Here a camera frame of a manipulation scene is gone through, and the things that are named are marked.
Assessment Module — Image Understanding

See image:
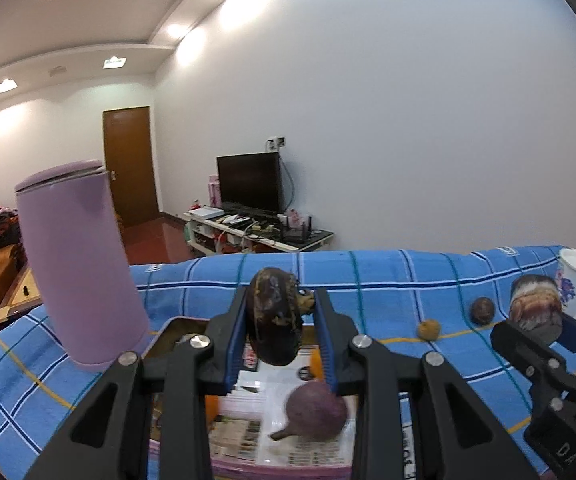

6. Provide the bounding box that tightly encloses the pink-rimmed box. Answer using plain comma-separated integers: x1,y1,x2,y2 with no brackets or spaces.
140,316,421,480

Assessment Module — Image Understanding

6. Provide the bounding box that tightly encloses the brown mottled fruit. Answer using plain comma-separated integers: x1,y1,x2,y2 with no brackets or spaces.
508,274,565,343

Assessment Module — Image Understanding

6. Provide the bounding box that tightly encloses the black television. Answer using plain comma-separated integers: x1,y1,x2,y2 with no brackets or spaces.
216,151,285,216

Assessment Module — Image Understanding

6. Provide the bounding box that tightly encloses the yellow-brown round fruit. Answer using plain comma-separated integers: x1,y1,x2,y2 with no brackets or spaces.
417,319,442,342

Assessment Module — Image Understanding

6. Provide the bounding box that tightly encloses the purple fruit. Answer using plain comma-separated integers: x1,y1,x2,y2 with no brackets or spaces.
268,380,349,443

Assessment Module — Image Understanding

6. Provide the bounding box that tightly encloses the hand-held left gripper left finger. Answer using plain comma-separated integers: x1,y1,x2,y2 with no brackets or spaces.
22,286,250,480

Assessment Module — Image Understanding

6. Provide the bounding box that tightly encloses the dark round fruit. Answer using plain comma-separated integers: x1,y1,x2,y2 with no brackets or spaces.
470,296,496,326

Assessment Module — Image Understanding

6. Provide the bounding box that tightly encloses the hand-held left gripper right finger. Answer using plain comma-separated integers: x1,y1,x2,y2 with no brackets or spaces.
314,288,542,480

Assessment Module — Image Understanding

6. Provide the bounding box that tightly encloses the blue plaid blanket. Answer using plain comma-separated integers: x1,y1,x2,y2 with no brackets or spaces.
0,245,576,480

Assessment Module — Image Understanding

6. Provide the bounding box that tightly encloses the printed paper lining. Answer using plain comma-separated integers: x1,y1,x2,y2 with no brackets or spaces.
208,345,419,480

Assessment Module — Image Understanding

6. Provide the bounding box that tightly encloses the black router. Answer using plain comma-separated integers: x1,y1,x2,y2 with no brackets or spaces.
280,215,316,243

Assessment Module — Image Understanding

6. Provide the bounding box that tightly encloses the brown wooden door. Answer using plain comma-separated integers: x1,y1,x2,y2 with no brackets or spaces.
102,106,161,231

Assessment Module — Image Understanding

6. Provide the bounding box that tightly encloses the lilac tumbler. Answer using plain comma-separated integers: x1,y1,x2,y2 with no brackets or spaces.
14,160,151,373

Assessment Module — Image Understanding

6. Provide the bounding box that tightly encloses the wooden coffee table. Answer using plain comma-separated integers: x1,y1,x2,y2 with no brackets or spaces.
0,265,44,321

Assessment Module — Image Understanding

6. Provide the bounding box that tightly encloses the dark spotted fruit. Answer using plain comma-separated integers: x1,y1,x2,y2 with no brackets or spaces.
246,267,305,367

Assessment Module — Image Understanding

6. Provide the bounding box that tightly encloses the white television stand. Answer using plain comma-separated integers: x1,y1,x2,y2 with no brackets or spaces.
183,207,335,256

